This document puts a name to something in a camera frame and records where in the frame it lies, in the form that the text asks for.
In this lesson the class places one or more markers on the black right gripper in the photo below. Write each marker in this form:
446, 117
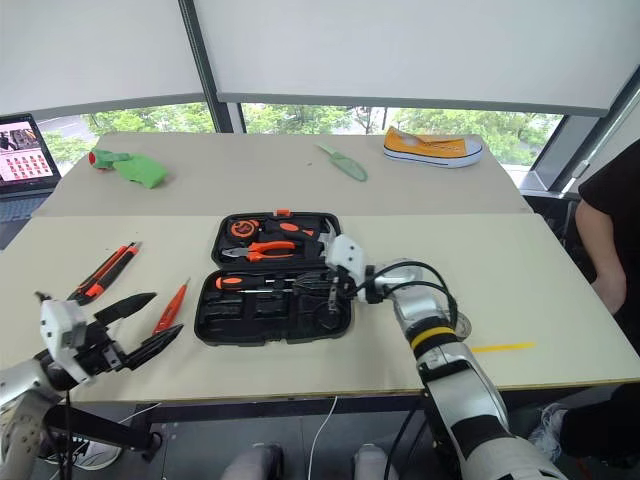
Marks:
345, 287

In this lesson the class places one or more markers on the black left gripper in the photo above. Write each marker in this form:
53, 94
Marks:
100, 350

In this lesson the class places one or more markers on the black plastic tool case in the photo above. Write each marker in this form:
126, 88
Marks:
270, 315

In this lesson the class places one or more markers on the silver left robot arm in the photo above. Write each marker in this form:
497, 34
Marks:
20, 387

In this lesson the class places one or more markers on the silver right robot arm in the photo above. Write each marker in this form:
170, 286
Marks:
470, 400

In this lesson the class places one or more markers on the person's bare forearm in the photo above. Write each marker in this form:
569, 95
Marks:
606, 270

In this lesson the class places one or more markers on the orange case latch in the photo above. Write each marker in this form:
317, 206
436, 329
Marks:
282, 212

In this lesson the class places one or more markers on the slim orange tester pen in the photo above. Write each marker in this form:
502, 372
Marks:
170, 307

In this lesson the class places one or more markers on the orange black utility knife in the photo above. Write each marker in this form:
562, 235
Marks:
102, 277

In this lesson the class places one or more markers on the silver head hammer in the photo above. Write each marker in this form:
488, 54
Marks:
330, 231

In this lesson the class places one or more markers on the black orange stubby screwdriver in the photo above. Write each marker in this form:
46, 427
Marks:
289, 227

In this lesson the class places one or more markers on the orange black long screwdriver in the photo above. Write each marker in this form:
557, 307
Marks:
235, 282

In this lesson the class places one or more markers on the black orange tape measure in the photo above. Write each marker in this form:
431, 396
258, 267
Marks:
243, 229

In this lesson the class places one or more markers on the black metal stand bar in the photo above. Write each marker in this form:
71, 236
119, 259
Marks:
110, 432

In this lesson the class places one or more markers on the green garden trowel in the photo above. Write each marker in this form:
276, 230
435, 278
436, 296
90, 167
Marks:
347, 165

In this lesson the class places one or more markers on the white grey shoe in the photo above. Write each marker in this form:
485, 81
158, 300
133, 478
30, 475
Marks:
100, 454

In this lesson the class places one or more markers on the clear round plastic piece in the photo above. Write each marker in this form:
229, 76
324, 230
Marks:
466, 330

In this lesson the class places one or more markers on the green fabric toy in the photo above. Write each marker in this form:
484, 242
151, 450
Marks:
140, 170

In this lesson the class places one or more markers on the grey rounded shape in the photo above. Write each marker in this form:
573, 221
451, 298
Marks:
252, 462
372, 462

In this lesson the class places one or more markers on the yellow canvas sneaker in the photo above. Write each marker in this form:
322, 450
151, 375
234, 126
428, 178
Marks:
430, 147

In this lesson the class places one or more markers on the yellow plastic strip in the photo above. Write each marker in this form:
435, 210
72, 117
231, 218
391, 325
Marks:
502, 347

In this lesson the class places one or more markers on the open laptop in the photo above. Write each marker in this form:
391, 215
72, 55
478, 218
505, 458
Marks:
22, 155

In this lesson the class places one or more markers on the black chair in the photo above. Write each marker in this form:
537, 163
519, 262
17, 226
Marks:
550, 210

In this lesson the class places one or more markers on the white roller blind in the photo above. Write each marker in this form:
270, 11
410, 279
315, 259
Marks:
400, 45
100, 50

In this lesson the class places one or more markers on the person's white sneaker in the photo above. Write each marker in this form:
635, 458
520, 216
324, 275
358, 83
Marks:
549, 432

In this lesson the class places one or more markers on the black window pillar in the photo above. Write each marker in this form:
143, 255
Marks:
200, 55

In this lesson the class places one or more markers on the person in black clothes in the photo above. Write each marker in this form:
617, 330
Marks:
620, 190

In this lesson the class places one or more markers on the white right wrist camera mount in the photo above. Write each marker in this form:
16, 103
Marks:
345, 255

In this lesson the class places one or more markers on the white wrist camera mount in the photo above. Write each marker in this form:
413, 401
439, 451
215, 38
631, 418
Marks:
345, 255
57, 320

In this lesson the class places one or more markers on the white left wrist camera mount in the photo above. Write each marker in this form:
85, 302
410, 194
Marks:
57, 320

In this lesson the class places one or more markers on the dark slanted window frame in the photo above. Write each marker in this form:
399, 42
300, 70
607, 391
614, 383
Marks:
575, 135

